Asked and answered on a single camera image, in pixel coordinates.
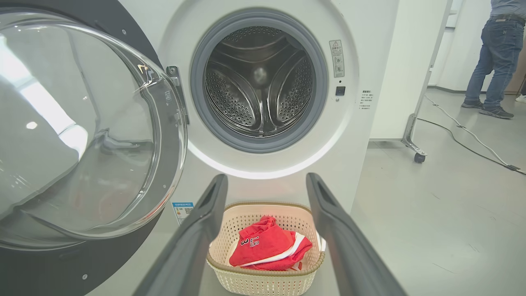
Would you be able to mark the white front-load washing machine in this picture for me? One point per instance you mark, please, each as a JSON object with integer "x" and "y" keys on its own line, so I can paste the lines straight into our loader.
{"x": 361, "y": 164}

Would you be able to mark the person with white shoe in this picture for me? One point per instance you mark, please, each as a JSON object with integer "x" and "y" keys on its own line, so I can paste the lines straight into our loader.
{"x": 521, "y": 98}

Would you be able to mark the brown wooden panel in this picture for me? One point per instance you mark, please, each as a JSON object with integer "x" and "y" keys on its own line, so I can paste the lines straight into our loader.
{"x": 518, "y": 70}

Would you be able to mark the cream perforated laundry basket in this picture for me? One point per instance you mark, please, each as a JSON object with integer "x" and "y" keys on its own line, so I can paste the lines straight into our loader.
{"x": 263, "y": 283}

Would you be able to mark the red jersey striped cuffs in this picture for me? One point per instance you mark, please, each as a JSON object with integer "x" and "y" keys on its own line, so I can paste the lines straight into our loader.
{"x": 302, "y": 246}

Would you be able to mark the black glass washer door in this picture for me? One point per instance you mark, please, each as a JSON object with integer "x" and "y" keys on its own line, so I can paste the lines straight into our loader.
{"x": 82, "y": 123}

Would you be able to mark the blue energy label sticker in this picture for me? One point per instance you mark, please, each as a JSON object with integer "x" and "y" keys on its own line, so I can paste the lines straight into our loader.
{"x": 183, "y": 211}

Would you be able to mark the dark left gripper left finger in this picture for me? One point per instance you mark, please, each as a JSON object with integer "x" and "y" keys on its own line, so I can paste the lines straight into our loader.
{"x": 193, "y": 246}

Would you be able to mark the black caster wheel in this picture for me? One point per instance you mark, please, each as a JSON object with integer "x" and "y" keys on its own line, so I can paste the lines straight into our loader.
{"x": 419, "y": 158}

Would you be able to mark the red shorts white trim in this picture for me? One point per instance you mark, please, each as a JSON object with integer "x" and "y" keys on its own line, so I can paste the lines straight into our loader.
{"x": 267, "y": 242}

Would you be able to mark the person in blue jeans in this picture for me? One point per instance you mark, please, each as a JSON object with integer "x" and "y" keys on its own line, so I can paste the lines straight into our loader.
{"x": 499, "y": 53}

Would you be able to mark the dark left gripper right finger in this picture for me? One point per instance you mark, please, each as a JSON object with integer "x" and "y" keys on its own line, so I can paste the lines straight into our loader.
{"x": 345, "y": 246}

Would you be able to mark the grey warning label sticker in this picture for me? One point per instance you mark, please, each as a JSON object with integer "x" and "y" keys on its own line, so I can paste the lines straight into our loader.
{"x": 337, "y": 57}

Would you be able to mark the white partition panel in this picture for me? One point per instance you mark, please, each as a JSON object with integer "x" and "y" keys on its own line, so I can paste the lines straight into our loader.
{"x": 402, "y": 82}

